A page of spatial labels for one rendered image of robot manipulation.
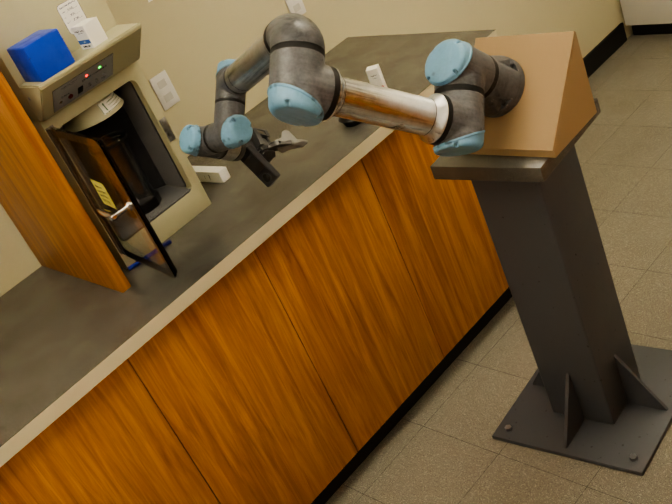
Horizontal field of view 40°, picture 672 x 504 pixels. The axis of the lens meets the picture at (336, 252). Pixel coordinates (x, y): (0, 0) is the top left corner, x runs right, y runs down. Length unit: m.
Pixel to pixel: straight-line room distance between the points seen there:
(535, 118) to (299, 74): 0.63
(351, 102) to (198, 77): 1.28
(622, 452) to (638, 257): 0.93
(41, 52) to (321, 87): 0.73
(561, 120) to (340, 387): 1.07
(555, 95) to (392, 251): 0.84
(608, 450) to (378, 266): 0.84
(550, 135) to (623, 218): 1.49
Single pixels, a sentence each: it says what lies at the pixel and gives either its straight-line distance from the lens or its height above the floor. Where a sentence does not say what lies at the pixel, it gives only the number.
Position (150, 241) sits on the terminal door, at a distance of 2.28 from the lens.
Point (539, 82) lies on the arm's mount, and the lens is 2.29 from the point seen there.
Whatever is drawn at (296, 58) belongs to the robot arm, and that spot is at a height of 1.43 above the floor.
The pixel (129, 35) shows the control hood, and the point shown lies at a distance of 2.44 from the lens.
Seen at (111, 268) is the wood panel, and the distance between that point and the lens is 2.47.
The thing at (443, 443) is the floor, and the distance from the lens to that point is 2.97.
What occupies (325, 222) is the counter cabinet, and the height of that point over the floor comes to 0.80.
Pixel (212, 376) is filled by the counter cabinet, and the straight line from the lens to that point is 2.48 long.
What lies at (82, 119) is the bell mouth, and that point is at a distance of 2.55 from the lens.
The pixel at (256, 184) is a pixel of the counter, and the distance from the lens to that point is 2.70.
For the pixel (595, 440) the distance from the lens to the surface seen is 2.80.
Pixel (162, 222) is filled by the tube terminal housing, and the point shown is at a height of 0.99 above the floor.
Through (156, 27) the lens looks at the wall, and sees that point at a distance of 3.11.
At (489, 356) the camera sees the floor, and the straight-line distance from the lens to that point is 3.21.
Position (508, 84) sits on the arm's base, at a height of 1.10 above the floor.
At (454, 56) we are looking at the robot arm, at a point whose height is 1.24.
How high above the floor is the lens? 2.00
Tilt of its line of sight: 29 degrees down
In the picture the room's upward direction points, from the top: 25 degrees counter-clockwise
